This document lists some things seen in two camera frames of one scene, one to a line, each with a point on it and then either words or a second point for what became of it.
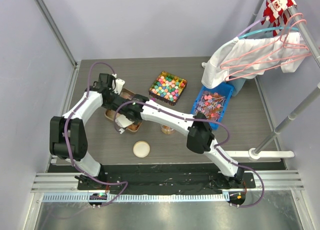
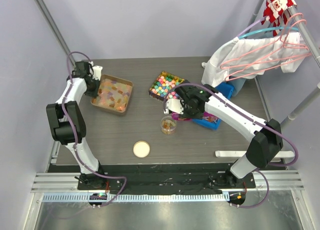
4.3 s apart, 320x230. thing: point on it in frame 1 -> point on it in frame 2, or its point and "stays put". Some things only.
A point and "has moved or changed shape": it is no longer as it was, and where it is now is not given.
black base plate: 164,177 stays put
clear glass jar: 166,129 stays put
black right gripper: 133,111 -> 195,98
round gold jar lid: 141,149 stays put
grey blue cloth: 237,84 stays put
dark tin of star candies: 168,88 stays put
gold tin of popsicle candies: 110,114 has moved or changed shape
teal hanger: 267,29 stays put
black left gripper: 106,106 -> 94,94
